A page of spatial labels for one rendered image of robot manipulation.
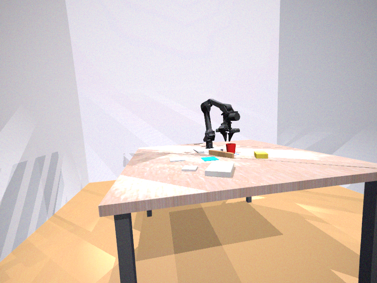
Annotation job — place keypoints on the yellow rectangular block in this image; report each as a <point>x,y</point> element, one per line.
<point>260,154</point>

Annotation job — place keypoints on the tan wooden curved bar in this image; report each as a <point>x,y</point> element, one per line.
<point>221,153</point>

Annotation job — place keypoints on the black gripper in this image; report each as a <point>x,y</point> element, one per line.
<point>231,131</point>

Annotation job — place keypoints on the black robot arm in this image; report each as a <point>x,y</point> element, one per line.
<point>228,115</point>

